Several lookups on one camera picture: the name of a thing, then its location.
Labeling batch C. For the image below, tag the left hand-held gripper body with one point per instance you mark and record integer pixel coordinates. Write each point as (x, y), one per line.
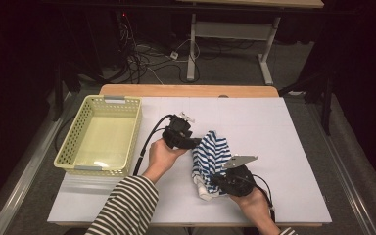
(176, 132)

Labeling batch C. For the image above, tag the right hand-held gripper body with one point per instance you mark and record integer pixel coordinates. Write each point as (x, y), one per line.
(238, 179)

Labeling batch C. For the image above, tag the blue white striped baby romper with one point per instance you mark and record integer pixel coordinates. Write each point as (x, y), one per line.
(210, 160)

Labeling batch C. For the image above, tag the yellow plastic basket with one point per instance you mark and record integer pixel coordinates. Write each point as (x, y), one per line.
(78, 130)

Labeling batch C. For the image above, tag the person's right hand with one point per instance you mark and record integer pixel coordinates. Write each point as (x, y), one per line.
(253, 200)

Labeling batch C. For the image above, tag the person's left hand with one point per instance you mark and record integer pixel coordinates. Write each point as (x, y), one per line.
(163, 158)

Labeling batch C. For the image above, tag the white power adapter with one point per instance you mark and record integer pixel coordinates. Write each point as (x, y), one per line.
(174, 55)

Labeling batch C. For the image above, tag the black metal stand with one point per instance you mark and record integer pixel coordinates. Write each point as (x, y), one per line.
(326, 107)
(58, 91)

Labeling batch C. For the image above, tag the white metal desk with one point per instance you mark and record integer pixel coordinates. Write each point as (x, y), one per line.
(231, 31)

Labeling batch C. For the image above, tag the metal floor rail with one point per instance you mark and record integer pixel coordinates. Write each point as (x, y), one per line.
(23, 176)
(342, 169)

